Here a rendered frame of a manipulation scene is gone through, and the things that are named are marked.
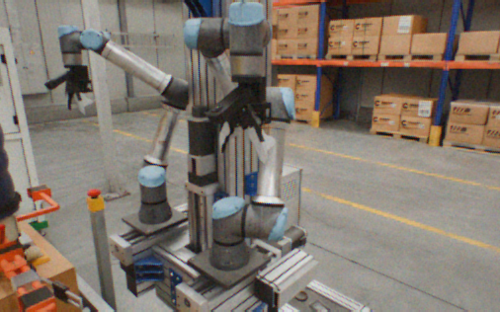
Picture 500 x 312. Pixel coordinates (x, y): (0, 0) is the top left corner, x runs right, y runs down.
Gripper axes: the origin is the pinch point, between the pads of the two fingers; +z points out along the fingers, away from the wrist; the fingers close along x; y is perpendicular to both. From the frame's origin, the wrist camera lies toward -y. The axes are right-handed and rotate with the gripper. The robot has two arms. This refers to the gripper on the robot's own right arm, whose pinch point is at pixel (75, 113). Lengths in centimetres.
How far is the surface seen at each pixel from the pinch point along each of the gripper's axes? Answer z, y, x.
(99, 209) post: 58, 13, 23
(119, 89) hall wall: 82, 446, 856
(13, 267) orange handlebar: 43, -38, -32
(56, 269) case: 57, -23, -20
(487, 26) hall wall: -74, 808, -2
